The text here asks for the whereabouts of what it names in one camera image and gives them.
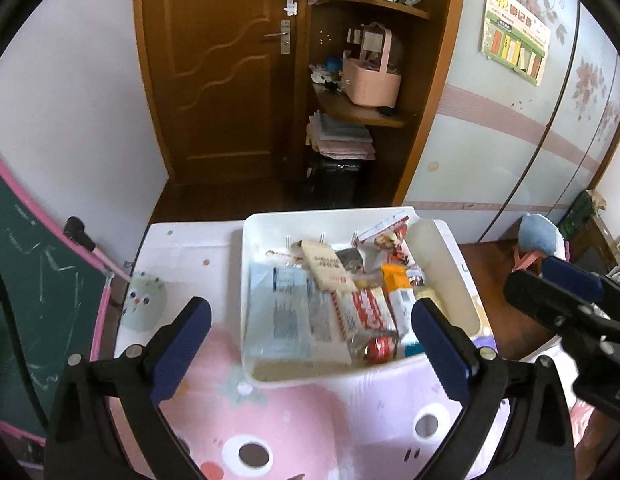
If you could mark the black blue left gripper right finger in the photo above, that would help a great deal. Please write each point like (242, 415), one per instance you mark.
(537, 440)

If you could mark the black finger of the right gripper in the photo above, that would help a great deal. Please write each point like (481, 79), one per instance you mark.
(543, 301)

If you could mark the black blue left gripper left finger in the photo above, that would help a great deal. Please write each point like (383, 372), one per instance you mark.
(82, 440)

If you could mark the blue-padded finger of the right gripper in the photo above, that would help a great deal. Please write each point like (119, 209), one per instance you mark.
(590, 287)

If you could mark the orange white snack packet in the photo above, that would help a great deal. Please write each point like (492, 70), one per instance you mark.
(401, 300)

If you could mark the red white striped snack packet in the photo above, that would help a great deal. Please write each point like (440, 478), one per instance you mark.
(363, 311)

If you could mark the beige soda cracker packet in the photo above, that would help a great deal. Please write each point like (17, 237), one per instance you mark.
(327, 269)

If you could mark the light blue snack bag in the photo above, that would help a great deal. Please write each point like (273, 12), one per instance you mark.
(290, 319)

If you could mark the white grey triangular snack bag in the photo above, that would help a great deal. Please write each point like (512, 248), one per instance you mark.
(388, 239)

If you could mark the pink plastic stool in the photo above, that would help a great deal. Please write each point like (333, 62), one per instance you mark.
(523, 260)

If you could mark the pink cartoon tablecloth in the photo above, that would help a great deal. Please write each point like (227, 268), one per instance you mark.
(383, 424)

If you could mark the red round snack packet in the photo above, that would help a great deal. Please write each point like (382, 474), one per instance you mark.
(379, 350)

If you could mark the white plastic storage bin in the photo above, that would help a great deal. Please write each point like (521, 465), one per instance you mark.
(330, 292)

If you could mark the white sliding wardrobe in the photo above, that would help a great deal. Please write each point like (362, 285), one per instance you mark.
(500, 147)

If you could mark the stack of folded cloths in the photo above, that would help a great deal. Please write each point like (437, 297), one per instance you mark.
(338, 140)

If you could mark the wooden corner shelf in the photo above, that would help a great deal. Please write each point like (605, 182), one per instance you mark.
(423, 41)

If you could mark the brown wooden door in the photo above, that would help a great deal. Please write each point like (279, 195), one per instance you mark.
(220, 96)

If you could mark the green chalkboard pink frame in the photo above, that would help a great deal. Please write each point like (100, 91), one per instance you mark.
(60, 295)

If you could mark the colourful wall poster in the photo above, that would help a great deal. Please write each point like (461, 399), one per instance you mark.
(514, 37)

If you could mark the pink handled basket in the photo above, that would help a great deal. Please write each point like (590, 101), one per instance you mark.
(368, 80)

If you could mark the silver door handle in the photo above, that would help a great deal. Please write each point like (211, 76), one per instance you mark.
(283, 36)

